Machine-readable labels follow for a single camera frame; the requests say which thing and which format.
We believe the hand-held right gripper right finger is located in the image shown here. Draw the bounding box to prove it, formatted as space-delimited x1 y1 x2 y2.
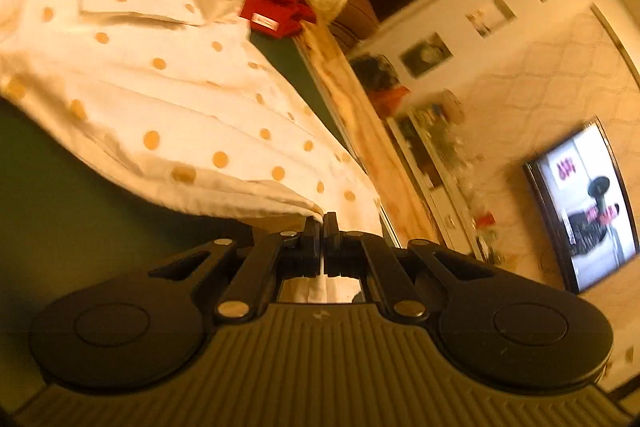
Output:
322 211 496 323

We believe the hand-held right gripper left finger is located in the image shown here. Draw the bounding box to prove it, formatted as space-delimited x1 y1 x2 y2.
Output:
147 212 322 325

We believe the white polka dot shirt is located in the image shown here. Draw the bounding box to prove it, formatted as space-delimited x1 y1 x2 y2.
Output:
0 0 386 303

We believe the white television cabinet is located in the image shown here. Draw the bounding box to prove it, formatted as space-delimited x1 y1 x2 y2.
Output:
387 104 506 265

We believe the orange bag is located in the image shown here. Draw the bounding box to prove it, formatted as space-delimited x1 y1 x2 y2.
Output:
372 86 411 118

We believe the black bag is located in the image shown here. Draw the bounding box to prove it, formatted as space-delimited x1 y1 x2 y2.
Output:
350 53 401 94

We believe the wall poster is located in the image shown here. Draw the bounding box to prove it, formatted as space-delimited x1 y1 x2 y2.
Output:
400 32 454 80

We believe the wall television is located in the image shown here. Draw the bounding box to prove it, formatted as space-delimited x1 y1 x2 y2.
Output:
522 117 640 294

